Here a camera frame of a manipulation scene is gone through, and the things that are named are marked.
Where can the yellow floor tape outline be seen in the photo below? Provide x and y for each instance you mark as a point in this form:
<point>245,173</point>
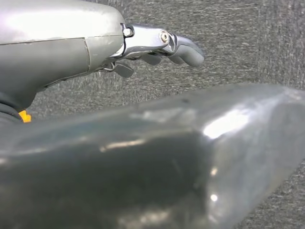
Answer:
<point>25,117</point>

